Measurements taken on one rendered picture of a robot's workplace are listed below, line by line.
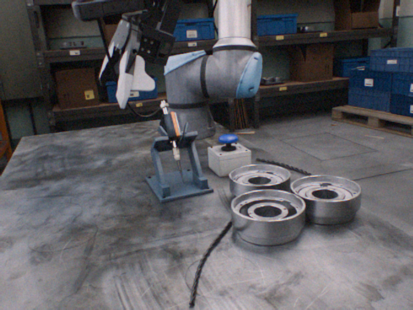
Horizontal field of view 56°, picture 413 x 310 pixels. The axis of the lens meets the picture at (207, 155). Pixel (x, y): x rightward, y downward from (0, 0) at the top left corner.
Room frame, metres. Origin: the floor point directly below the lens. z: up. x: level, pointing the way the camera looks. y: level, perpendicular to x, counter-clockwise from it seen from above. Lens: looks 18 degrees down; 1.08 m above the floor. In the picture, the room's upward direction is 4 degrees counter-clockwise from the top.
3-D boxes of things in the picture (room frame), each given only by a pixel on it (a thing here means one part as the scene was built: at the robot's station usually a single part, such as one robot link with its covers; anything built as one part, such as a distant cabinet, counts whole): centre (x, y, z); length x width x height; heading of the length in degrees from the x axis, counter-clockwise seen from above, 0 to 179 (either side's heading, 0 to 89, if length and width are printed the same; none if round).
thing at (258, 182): (0.62, -0.09, 0.82); 0.10 x 0.10 x 0.04
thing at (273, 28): (4.62, -0.80, 1.11); 0.52 x 0.38 x 0.22; 107
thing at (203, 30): (4.33, 0.14, 1.11); 0.52 x 0.38 x 0.22; 107
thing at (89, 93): (3.96, 1.27, 0.64); 0.49 x 0.40 x 0.37; 112
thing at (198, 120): (1.10, 0.05, 0.85); 0.15 x 0.15 x 0.10
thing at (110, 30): (4.12, 0.77, 1.19); 0.52 x 0.42 x 0.38; 107
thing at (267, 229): (0.50, -0.08, 0.82); 0.10 x 0.10 x 0.04
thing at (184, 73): (1.10, 0.04, 0.97); 0.13 x 0.12 x 0.14; 72
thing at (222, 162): (0.78, -0.04, 0.82); 0.08 x 0.07 x 0.05; 17
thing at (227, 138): (0.77, -0.05, 0.85); 0.04 x 0.04 x 0.05
